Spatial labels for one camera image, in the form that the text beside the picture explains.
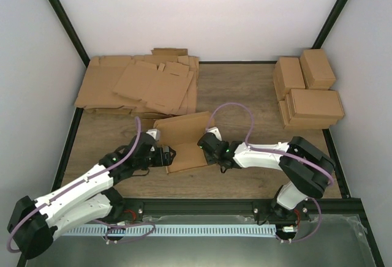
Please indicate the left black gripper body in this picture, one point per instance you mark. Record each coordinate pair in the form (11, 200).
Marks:
(160, 161)

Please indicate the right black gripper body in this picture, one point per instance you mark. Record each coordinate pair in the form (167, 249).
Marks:
(211, 160)

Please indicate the cardboard box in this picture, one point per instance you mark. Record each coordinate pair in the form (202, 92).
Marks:
(182, 134)

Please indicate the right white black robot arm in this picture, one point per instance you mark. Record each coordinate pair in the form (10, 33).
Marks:
(308, 169)

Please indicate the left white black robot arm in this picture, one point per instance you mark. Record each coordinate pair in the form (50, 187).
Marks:
(35, 224)

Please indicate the folded box front bottom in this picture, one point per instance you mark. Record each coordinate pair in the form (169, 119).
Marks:
(302, 123)

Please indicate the folded box front top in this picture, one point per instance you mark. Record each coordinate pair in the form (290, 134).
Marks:
(317, 104)

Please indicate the folded box back middle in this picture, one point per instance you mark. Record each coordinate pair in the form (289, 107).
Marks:
(287, 75)

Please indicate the folded box back right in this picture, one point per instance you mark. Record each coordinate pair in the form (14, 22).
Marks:
(316, 69)

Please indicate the stack of flat cardboard sheets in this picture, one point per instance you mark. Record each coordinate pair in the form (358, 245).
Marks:
(155, 86)

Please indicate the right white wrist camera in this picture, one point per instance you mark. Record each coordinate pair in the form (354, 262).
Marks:
(215, 131)

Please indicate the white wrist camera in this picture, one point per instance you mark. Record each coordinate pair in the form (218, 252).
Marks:
(215, 131)
(153, 136)

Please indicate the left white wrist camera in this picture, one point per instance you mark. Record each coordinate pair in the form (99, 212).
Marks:
(153, 136)

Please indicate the light blue slotted cable duct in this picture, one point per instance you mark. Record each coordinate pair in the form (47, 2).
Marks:
(241, 230)

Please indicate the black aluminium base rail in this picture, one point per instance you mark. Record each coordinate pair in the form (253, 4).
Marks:
(259, 209)

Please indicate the left black frame post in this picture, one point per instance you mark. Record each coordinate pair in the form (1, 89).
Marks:
(70, 30)

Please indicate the black frame post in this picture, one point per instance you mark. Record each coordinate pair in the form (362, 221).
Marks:
(329, 23)
(70, 30)

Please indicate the right black frame post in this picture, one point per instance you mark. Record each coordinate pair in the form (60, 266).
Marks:
(329, 23)

